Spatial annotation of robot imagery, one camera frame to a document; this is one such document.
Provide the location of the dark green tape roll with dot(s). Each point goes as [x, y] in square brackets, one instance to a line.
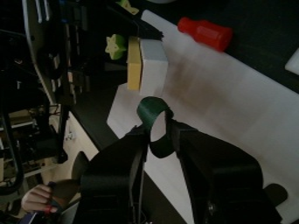
[149, 112]

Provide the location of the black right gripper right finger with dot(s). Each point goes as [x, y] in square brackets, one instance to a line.
[221, 178]

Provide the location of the white object at edge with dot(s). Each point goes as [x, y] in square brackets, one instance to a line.
[293, 62]

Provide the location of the white and yellow block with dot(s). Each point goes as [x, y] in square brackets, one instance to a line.
[147, 65]

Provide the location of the person's hand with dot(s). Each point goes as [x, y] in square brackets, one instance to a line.
[36, 199]

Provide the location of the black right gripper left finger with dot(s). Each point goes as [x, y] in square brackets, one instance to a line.
[112, 175]

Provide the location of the white round object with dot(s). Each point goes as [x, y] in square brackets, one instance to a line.
[160, 1]

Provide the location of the white cutting board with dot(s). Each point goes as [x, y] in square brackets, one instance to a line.
[217, 96]

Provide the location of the yellow-green toy piece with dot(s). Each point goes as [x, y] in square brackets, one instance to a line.
[128, 6]

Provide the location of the red toy bottle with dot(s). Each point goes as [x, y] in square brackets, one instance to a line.
[205, 32]

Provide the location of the green star toy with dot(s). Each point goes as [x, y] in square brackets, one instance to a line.
[115, 46]

